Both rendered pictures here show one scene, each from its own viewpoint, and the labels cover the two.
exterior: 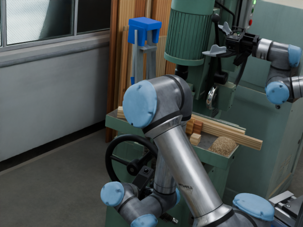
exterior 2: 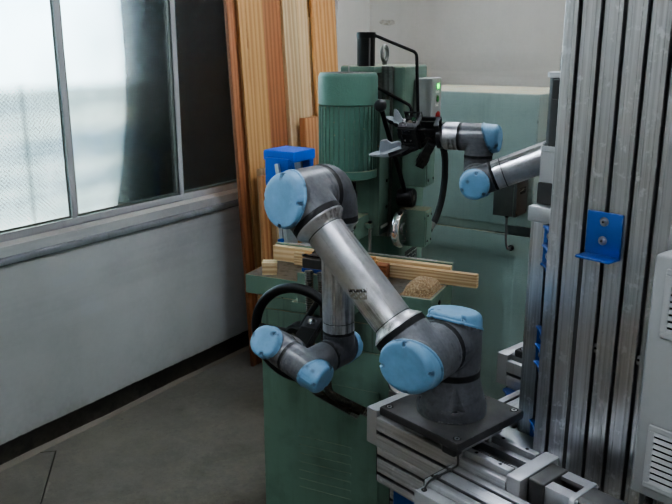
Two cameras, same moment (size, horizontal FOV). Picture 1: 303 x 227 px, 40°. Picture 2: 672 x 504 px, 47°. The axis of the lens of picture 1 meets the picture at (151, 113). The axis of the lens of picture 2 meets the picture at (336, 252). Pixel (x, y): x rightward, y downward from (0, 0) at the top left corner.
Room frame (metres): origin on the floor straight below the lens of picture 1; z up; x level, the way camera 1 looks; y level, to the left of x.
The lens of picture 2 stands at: (-0.57, -0.06, 1.59)
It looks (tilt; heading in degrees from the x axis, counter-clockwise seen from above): 15 degrees down; 0
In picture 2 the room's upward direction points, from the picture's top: straight up
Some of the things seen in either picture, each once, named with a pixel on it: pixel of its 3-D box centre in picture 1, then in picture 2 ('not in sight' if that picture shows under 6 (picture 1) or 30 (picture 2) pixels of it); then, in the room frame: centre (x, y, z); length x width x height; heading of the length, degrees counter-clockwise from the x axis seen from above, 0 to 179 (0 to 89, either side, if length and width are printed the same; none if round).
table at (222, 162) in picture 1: (167, 136); (341, 290); (1.64, -0.09, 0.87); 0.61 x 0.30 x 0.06; 65
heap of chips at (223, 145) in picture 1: (223, 143); (422, 283); (1.55, -0.32, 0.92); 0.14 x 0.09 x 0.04; 155
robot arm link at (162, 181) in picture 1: (171, 146); (338, 266); (1.15, -0.08, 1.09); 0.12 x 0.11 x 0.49; 53
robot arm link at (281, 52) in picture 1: (284, 55); (479, 138); (1.49, -0.45, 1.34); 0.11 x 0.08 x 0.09; 65
